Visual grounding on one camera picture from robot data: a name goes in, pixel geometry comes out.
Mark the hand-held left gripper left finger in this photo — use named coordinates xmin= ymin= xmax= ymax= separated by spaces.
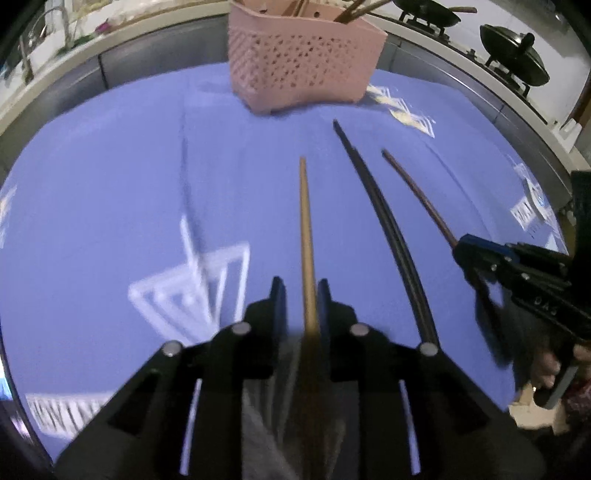
xmin=55 ymin=276 xmax=289 ymax=480

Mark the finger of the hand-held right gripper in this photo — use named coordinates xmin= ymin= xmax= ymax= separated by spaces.
xmin=496 ymin=272 xmax=573 ymax=319
xmin=455 ymin=234 xmax=573 ymax=279

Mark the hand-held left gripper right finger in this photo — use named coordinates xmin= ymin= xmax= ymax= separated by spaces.
xmin=316 ymin=278 xmax=548 ymax=480

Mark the light brown chopstick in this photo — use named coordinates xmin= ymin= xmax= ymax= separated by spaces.
xmin=298 ymin=157 xmax=331 ymax=480

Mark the dark brown chopstick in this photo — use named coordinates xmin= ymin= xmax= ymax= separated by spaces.
xmin=382 ymin=150 xmax=459 ymax=248

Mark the pink plastic utensil holder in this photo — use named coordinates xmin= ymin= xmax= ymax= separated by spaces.
xmin=228 ymin=0 xmax=387 ymax=115

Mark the set of wooden chopsticks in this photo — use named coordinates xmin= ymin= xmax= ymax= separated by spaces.
xmin=259 ymin=0 xmax=395 ymax=24

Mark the person's right hand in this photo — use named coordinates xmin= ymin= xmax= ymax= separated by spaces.
xmin=530 ymin=344 xmax=563 ymax=389

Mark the black chopstick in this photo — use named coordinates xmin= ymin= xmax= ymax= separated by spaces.
xmin=333 ymin=120 xmax=439 ymax=347

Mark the black wok with lid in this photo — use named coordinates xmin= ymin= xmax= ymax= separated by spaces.
xmin=479 ymin=24 xmax=551 ymax=87

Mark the black gas stove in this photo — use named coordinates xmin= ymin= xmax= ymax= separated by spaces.
xmin=383 ymin=14 xmax=555 ymax=125

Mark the blue printed tablecloth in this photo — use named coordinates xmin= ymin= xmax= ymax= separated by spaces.
xmin=0 ymin=60 xmax=571 ymax=462

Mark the black wok with wooden handle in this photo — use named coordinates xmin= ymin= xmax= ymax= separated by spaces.
xmin=392 ymin=0 xmax=478 ymax=28

